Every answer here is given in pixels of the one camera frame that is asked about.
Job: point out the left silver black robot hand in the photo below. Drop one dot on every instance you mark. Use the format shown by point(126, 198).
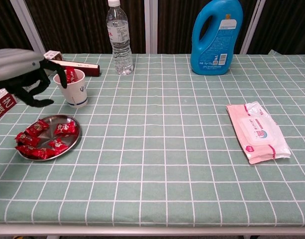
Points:
point(13, 64)

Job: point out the silver table frame edge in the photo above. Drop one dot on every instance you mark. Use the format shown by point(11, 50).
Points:
point(152, 230)

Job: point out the long white red box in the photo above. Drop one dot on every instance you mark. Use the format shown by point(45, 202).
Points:
point(4, 107)

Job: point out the round metal plate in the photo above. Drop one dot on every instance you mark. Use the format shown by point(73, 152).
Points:
point(49, 127)

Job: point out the pink wet wipes pack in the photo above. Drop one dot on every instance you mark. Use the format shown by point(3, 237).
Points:
point(256, 132)

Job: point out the green checked tablecloth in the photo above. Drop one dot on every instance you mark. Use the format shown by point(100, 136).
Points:
point(167, 149)

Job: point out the dark brown partition panel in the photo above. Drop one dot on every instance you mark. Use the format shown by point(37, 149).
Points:
point(3, 25)
point(286, 25)
point(80, 25)
point(174, 25)

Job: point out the long maroon box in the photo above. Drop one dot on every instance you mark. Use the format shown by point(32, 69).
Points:
point(90, 69)

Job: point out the blue detergent pump bottle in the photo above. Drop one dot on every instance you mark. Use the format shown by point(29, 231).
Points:
point(199, 62)

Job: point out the white paper cup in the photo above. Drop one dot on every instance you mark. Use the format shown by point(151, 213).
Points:
point(75, 95)

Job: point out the clear plastic water bottle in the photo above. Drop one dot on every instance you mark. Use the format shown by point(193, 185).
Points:
point(121, 49)

